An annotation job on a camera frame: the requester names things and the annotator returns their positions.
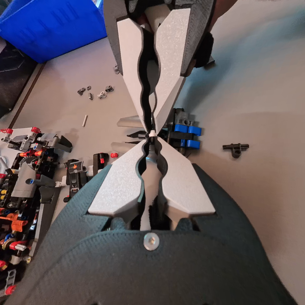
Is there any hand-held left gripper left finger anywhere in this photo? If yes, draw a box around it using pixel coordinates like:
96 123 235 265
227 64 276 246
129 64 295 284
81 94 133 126
88 139 153 230

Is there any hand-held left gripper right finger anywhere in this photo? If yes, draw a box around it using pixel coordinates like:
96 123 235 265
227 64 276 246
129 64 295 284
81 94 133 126
149 138 216 230

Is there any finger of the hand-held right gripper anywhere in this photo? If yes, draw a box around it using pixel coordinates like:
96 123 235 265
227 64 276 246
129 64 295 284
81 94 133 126
152 8 191 134
117 19 153 132

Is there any grey black lego subassembly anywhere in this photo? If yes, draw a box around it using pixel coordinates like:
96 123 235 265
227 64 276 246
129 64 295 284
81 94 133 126
112 107 202 158

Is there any person's right forearm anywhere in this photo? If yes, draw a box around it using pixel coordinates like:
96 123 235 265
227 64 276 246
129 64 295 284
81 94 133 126
209 0 231 32

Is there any black grey lego module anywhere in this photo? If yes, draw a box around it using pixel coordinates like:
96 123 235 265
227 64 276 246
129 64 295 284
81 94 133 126
63 152 110 203

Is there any black T-shaped lego pin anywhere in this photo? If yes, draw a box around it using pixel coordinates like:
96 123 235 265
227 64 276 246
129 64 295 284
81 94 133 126
222 143 250 159

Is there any partly built lego car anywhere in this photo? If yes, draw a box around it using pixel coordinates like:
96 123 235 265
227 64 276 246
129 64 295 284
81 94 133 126
0 127 73 296

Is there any blue plastic bin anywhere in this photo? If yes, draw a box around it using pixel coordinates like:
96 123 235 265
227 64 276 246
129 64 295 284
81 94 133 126
0 0 108 63

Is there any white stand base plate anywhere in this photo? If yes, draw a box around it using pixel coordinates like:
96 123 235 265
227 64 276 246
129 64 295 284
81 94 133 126
0 127 34 172

